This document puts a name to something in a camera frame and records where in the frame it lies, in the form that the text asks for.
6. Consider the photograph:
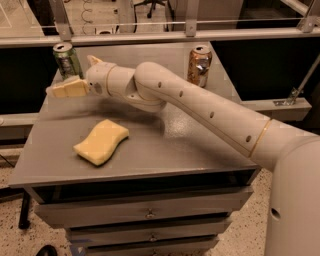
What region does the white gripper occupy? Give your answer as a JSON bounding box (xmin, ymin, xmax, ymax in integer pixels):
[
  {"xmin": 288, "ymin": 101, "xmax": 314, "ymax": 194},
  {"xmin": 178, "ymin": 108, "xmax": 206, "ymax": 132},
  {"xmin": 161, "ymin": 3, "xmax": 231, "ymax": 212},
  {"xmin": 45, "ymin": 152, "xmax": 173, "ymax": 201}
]
[{"xmin": 46, "ymin": 55, "xmax": 116, "ymax": 98}]

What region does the green soda can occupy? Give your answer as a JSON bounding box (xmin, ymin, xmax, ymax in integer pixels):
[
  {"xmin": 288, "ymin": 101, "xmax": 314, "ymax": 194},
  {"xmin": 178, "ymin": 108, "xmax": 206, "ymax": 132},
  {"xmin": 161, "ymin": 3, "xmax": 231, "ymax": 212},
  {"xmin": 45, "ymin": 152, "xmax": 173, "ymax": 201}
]
[{"xmin": 53, "ymin": 42, "xmax": 83, "ymax": 79}]

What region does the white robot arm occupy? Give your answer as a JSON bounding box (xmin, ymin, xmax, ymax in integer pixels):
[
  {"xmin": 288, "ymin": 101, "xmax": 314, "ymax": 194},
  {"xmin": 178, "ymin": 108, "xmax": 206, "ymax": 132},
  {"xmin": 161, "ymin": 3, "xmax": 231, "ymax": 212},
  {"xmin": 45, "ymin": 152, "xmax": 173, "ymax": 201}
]
[{"xmin": 46, "ymin": 55, "xmax": 320, "ymax": 256}]

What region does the orange soda can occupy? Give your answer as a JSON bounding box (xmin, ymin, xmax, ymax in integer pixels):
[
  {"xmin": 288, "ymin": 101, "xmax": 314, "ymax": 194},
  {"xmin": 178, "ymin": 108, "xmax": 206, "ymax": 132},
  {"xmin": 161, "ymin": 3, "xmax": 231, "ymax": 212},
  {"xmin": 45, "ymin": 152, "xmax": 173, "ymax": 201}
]
[{"xmin": 187, "ymin": 45, "xmax": 212, "ymax": 88}]

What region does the yellow sponge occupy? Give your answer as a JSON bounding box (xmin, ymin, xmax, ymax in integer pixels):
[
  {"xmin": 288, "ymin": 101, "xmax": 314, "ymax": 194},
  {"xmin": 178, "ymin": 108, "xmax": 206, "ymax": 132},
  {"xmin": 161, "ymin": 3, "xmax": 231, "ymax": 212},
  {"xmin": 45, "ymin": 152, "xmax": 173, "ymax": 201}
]
[{"xmin": 73, "ymin": 119, "xmax": 129, "ymax": 166}]

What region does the black office chair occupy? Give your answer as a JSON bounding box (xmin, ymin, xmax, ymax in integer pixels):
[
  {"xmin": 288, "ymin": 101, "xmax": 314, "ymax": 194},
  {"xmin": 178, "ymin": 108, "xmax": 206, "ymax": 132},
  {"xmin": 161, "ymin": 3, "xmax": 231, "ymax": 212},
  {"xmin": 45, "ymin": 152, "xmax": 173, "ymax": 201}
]
[{"xmin": 133, "ymin": 0, "xmax": 171, "ymax": 19}]

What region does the grey drawer cabinet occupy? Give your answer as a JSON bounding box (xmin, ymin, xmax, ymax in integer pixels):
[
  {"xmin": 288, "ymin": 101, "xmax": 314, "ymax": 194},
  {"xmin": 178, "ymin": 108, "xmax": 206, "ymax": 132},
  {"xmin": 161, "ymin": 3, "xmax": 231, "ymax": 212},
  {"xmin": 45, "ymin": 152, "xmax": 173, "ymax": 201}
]
[{"xmin": 7, "ymin": 41, "xmax": 275, "ymax": 256}]

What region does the top grey drawer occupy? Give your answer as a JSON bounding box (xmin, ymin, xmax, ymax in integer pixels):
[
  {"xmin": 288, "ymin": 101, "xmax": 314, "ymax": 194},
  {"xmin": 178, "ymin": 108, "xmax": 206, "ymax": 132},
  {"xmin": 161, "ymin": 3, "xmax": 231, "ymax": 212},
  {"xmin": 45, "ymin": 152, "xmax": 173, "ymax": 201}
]
[{"xmin": 35, "ymin": 186, "xmax": 253, "ymax": 228}]

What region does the grey drawer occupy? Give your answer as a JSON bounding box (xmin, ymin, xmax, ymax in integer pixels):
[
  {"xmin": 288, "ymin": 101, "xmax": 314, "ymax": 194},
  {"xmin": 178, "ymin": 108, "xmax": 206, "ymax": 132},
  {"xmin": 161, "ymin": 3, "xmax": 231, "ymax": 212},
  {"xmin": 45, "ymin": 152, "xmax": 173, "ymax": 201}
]
[
  {"xmin": 35, "ymin": 186, "xmax": 253, "ymax": 228},
  {"xmin": 71, "ymin": 236, "xmax": 218, "ymax": 256},
  {"xmin": 67, "ymin": 217, "xmax": 231, "ymax": 247}
]

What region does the black stand leg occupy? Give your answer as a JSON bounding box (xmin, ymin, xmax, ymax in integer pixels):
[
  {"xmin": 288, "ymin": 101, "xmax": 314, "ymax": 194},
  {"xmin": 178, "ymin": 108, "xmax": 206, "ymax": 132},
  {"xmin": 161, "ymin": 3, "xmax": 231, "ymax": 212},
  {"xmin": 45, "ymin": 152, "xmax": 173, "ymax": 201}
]
[{"xmin": 18, "ymin": 192, "xmax": 30, "ymax": 230}]

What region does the middle grey drawer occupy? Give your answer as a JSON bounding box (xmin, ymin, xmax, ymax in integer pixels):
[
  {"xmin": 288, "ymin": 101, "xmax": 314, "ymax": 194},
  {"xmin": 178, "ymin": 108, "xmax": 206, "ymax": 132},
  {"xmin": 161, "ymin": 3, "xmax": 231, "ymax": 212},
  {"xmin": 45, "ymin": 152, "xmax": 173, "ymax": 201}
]
[{"xmin": 67, "ymin": 217, "xmax": 231, "ymax": 247}]

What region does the black shoe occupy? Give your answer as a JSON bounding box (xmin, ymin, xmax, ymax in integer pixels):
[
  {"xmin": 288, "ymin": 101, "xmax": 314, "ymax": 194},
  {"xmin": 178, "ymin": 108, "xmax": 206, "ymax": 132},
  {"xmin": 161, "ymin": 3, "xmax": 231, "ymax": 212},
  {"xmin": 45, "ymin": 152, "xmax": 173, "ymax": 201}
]
[{"xmin": 36, "ymin": 245, "xmax": 57, "ymax": 256}]

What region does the bottom grey drawer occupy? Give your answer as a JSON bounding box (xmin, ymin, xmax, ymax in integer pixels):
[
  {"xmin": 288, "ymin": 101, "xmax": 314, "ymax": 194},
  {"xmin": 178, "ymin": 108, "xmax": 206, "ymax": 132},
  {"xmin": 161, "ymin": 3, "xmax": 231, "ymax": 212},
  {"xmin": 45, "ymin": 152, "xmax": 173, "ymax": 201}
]
[{"xmin": 71, "ymin": 236, "xmax": 218, "ymax": 256}]

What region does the metal railing frame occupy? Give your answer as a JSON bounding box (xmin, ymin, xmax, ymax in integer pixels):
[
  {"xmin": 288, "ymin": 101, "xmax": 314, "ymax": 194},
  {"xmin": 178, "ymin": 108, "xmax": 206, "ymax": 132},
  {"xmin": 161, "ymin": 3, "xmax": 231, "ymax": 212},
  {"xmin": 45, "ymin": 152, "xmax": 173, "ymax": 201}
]
[{"xmin": 0, "ymin": 0, "xmax": 320, "ymax": 48}]

